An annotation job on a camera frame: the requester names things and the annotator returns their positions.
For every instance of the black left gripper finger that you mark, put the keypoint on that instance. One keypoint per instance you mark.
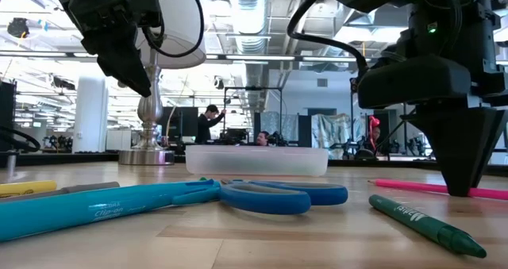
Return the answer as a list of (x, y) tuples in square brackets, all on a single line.
[(111, 51)]

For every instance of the person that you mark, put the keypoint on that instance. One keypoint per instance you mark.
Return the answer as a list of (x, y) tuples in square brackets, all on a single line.
[(375, 138), (262, 139), (206, 128)]

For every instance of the pink pencil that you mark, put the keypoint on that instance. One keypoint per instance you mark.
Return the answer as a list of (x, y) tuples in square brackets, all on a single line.
[(409, 186)]

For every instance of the silver ceiling duct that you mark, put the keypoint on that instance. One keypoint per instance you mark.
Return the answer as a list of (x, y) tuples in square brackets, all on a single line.
[(250, 7)]

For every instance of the white round column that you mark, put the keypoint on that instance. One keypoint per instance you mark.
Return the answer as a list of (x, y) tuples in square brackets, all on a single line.
[(90, 114)]

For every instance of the clear supply box pink lid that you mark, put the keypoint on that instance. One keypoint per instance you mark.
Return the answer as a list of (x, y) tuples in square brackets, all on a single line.
[(258, 162)]

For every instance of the black cabinet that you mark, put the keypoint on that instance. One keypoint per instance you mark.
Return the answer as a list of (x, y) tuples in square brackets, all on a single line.
[(7, 114)]

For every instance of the yellow highlighter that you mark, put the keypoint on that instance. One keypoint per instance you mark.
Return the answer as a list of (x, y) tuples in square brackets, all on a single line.
[(24, 188)]

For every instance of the dark green marker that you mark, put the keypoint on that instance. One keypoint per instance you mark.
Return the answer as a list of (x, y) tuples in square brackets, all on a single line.
[(420, 221)]

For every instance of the black ceiling dome camera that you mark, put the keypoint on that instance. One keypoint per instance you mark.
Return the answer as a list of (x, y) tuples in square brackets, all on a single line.
[(18, 27)]

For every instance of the grey pen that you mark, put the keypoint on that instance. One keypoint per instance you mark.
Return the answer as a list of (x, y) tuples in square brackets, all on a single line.
[(79, 189)]

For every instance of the white shade silver table lamp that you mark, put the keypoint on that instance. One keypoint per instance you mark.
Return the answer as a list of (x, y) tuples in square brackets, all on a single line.
[(182, 23)]

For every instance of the patterned grey cloth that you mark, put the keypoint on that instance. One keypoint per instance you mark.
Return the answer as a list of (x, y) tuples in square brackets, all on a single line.
[(333, 130)]

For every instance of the red desk lamp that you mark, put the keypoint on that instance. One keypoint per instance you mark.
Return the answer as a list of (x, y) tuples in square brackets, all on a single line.
[(374, 122)]

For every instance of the blue clip-on pen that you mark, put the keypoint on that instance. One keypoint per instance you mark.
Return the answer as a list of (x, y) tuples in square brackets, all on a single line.
[(79, 211)]

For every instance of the black monitor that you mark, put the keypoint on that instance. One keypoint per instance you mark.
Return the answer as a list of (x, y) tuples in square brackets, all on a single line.
[(184, 122)]

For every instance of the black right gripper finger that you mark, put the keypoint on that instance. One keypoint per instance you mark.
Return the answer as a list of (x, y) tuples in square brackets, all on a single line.
[(494, 142), (416, 82)]

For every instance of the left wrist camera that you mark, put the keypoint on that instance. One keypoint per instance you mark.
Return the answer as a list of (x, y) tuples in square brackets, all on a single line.
[(143, 7)]

